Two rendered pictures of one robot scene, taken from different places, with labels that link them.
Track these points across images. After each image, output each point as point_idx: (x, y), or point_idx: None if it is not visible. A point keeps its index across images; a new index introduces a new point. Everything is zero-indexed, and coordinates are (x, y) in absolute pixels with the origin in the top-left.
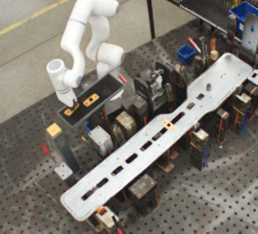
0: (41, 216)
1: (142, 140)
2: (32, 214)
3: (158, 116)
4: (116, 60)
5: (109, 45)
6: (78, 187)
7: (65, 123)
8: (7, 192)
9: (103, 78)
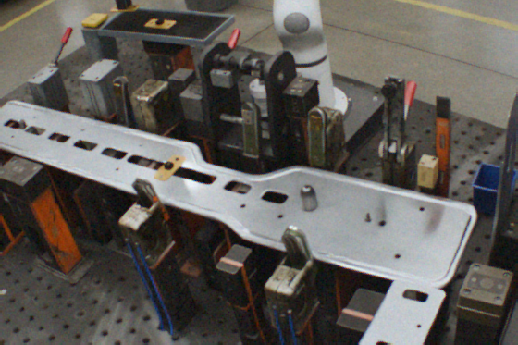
0: None
1: (125, 143)
2: (42, 133)
3: (190, 145)
4: (277, 17)
5: None
6: (26, 111)
7: None
8: (76, 95)
9: (218, 17)
